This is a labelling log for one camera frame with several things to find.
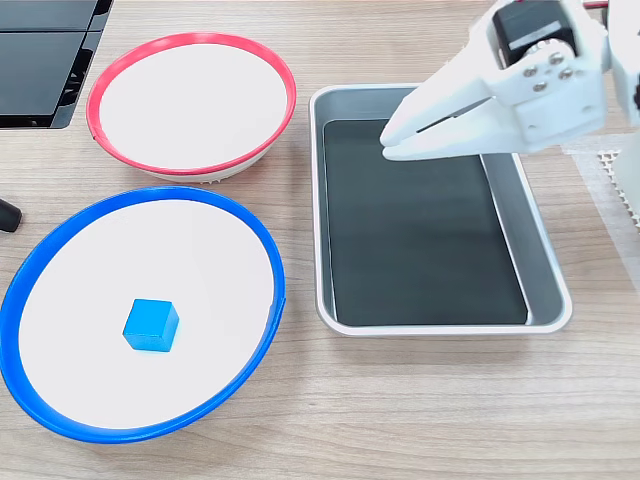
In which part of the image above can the blue-rimmed white dish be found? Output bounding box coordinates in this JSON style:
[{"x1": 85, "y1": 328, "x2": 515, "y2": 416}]
[{"x1": 0, "y1": 185, "x2": 287, "y2": 445}]

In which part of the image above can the black tray liner mat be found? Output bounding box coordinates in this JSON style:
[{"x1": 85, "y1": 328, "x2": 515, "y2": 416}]
[{"x1": 323, "y1": 118, "x2": 530, "y2": 326}]

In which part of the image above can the blue cube block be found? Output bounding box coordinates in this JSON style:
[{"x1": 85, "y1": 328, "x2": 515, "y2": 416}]
[{"x1": 122, "y1": 298, "x2": 180, "y2": 353}]

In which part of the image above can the silver metal tray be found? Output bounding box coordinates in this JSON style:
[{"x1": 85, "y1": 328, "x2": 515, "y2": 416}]
[{"x1": 308, "y1": 83, "x2": 574, "y2": 337}]

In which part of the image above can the black flat device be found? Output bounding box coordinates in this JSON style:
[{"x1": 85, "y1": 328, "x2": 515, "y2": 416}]
[{"x1": 0, "y1": 0, "x2": 115, "y2": 130}]

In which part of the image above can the red-rimmed white dish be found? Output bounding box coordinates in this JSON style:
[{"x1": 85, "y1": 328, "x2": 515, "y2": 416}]
[{"x1": 85, "y1": 32, "x2": 298, "y2": 184}]

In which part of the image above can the black rounded object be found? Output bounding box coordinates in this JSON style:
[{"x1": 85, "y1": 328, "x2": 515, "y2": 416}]
[{"x1": 0, "y1": 198, "x2": 23, "y2": 233}]

